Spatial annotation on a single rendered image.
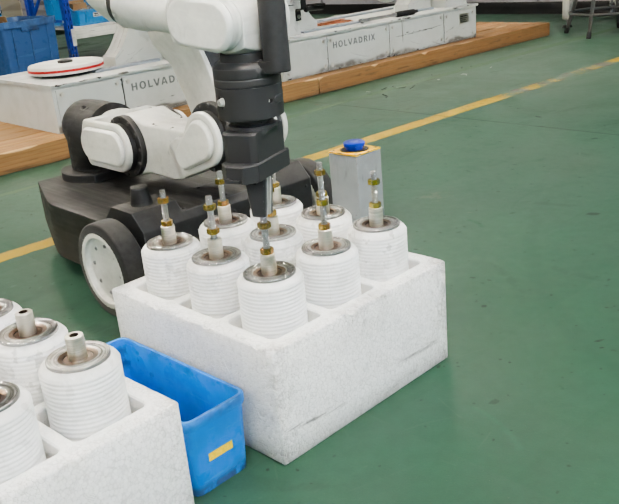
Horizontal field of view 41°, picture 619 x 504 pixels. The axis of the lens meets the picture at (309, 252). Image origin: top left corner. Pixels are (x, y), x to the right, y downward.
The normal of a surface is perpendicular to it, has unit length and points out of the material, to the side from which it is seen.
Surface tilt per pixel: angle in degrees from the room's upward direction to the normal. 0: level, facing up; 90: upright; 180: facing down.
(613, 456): 0
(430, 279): 90
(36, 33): 92
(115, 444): 90
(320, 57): 90
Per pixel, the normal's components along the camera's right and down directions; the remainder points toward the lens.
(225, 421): 0.72, 0.22
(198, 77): -0.73, 0.30
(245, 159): -0.42, 0.36
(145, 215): 0.42, -0.51
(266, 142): 0.90, 0.07
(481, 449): -0.09, -0.93
